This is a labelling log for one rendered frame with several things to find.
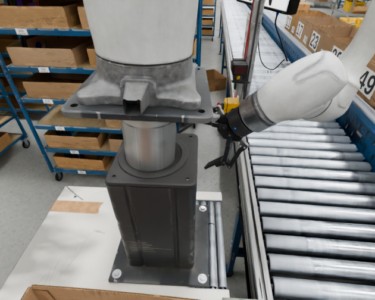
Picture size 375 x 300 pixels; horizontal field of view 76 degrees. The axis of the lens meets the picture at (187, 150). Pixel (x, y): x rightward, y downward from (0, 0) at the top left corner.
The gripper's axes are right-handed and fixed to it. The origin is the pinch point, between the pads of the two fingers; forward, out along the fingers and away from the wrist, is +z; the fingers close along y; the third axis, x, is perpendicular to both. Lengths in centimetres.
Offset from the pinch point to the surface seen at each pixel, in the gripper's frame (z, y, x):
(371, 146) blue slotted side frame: -26, -50, -62
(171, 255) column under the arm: 4.7, -15.8, 26.2
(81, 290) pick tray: 11.9, -6.4, 43.5
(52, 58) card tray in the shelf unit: 74, 80, -29
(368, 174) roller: -24, -52, -44
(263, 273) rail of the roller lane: -4.9, -36.5, 14.0
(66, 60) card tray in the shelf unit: 69, 74, -33
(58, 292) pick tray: 16.9, -4.1, 46.1
